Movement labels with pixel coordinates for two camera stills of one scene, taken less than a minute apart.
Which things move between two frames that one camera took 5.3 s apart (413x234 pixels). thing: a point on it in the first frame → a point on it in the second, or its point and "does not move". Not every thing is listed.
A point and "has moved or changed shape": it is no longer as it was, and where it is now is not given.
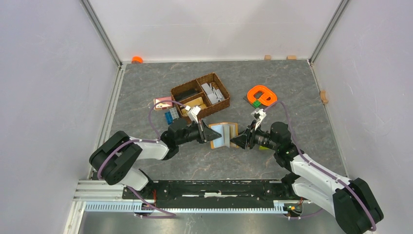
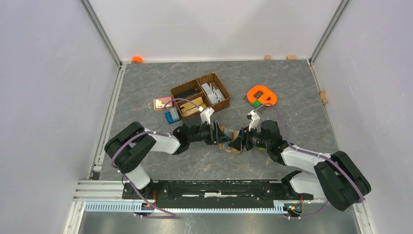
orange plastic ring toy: (268, 92) does not move
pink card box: (164, 105) does not move
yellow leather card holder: (228, 131) has moved or changed shape
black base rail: (217, 194) does not move
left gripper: (206, 133) → (217, 136)
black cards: (182, 95) does not move
